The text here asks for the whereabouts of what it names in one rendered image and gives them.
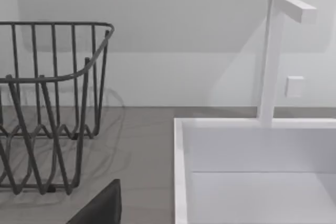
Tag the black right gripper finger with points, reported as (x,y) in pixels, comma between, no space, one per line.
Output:
(106,205)

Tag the white sink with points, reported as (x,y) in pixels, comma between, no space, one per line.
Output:
(236,171)

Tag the tall white tap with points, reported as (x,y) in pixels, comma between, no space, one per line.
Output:
(273,58)

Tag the small white tap knob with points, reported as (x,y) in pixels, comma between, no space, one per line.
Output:
(295,86)

